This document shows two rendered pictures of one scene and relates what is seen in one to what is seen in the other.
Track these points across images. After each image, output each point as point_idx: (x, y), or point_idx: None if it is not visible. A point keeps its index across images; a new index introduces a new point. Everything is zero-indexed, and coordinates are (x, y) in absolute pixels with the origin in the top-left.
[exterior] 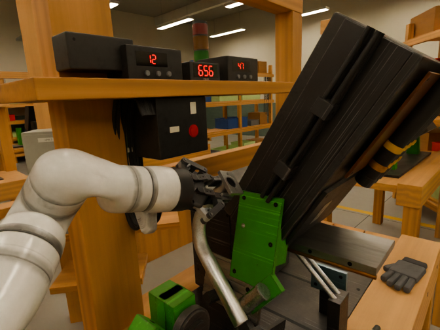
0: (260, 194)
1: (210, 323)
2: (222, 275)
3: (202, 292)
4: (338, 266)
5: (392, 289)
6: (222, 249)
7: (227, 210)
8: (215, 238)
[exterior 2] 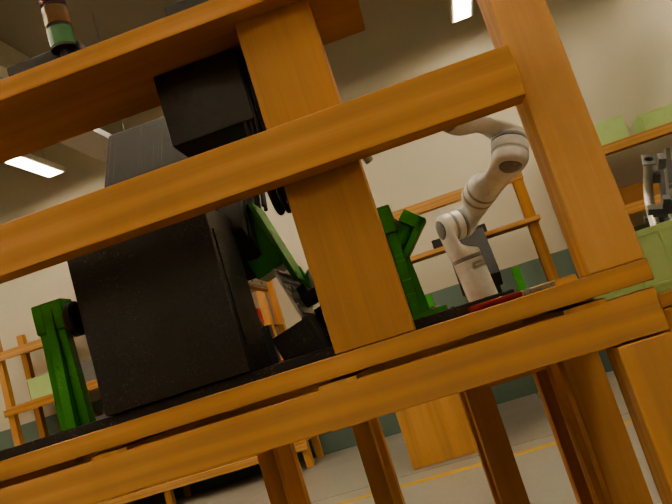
0: (264, 202)
1: (323, 337)
2: None
3: (303, 310)
4: (260, 287)
5: None
6: (246, 290)
7: (245, 228)
8: (239, 276)
